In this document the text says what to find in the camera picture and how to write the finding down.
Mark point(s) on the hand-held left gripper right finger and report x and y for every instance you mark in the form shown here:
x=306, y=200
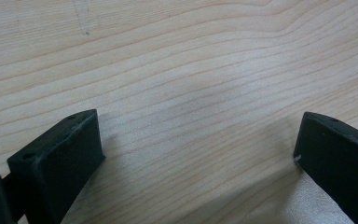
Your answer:
x=338, y=158

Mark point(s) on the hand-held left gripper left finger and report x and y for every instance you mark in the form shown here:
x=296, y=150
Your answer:
x=59, y=161

